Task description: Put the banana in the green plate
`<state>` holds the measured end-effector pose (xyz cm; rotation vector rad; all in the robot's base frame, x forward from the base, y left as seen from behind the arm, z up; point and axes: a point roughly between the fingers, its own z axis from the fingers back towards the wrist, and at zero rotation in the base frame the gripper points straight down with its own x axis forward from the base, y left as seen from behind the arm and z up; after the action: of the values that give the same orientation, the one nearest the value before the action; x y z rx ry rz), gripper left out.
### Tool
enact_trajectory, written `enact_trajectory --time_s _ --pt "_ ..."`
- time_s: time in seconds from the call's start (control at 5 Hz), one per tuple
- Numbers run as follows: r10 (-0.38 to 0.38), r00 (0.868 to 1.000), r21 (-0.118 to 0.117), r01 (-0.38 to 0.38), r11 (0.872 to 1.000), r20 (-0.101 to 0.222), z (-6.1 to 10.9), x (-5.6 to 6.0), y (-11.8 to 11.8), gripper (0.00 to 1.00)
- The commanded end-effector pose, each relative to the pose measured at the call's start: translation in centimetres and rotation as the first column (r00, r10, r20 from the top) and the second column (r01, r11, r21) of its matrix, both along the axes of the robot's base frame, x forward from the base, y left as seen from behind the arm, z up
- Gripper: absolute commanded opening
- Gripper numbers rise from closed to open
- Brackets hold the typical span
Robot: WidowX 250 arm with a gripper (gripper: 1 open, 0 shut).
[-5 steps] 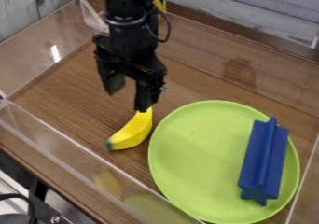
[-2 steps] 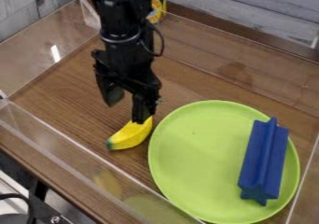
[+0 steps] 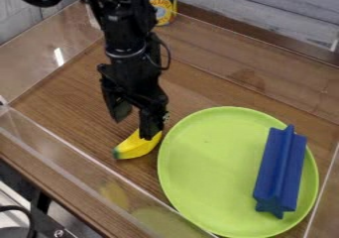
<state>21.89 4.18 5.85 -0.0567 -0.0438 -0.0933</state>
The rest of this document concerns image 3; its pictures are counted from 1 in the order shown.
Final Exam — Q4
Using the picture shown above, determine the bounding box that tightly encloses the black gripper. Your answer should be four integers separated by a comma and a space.
96, 53, 169, 141

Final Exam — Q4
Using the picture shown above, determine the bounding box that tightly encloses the yellow toy banana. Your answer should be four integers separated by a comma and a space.
112, 130, 163, 160

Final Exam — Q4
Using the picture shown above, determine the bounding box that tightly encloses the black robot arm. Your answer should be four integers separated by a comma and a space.
85, 0, 171, 140

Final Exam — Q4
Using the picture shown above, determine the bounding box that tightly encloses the yellow labelled tin can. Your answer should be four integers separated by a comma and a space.
149, 0, 177, 27

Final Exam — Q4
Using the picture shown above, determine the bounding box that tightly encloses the blue star-shaped block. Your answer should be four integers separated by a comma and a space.
253, 125, 307, 219

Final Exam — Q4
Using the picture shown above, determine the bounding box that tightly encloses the clear acrylic enclosure wall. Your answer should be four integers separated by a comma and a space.
0, 3, 339, 238

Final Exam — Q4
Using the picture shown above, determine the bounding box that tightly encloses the black metal bracket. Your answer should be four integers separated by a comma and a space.
29, 188, 78, 238

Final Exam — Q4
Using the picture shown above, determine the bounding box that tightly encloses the black cable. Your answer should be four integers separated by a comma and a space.
0, 204, 37, 238

